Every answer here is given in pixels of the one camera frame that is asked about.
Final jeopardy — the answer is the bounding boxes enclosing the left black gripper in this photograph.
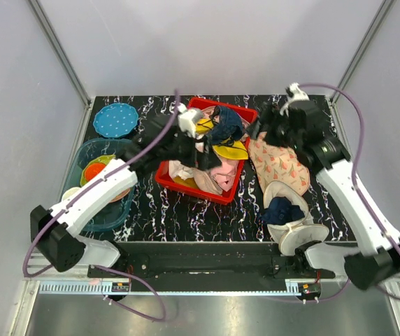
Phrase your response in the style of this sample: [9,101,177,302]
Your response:
[159,127,222,172]

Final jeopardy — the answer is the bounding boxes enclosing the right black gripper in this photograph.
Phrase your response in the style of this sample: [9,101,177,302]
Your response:
[244,103,302,151]

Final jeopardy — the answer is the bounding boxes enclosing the yellow bra black straps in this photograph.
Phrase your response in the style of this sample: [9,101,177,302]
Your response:
[196,118,250,161]

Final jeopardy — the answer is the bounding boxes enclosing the navy blue lace bra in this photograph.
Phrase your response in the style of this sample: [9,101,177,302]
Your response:
[207,105,244,145]

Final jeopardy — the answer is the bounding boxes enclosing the white mesh laundry bag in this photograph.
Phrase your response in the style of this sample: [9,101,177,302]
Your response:
[261,181,329,256]

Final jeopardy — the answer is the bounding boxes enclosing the dark navy plain bra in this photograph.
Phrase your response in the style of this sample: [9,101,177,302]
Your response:
[261,197,306,225]

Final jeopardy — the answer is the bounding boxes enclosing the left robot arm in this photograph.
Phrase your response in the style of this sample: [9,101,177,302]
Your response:
[30,108,221,277]

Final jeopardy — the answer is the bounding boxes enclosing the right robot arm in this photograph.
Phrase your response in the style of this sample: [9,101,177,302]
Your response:
[247,99,400,291]

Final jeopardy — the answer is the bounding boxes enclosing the beige bra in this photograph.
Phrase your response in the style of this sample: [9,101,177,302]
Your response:
[188,168,222,195]

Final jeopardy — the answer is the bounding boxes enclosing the light pink bra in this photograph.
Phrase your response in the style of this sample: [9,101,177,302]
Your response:
[210,157,239,192]

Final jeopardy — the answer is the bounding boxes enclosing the white cloth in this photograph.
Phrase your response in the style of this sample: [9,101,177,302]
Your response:
[168,160,201,180]

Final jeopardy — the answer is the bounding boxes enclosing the red plastic bin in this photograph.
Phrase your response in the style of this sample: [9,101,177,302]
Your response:
[155,97,257,205]

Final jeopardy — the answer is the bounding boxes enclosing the floral pink oven mitt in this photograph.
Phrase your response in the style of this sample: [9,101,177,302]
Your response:
[248,132,310,195]

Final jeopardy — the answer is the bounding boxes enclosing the blue polka dot plate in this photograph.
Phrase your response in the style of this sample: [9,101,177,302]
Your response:
[92,103,138,139]

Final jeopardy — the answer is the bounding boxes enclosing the pink plate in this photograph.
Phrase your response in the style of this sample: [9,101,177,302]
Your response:
[110,188,131,203]

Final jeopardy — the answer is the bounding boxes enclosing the orange plastic cup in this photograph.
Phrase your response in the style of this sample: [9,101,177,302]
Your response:
[82,162,106,182]

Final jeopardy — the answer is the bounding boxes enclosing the clear blue plastic container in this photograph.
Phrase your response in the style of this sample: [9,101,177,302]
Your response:
[62,138,134,232]

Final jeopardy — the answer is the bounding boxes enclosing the cream cup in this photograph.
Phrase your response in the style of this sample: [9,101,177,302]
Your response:
[61,187,80,201]

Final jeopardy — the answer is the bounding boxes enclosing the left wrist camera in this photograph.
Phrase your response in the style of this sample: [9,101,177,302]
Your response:
[178,107,203,138]

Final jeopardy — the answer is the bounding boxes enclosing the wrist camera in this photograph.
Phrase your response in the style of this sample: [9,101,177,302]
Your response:
[178,107,203,138]
[279,83,310,116]

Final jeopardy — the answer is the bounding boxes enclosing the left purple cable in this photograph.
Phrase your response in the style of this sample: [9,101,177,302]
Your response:
[22,88,183,322]

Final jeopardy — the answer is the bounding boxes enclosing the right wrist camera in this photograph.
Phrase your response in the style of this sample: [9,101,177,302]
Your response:
[279,83,310,116]

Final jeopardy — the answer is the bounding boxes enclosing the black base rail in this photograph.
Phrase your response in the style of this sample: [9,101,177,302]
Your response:
[79,240,348,293]

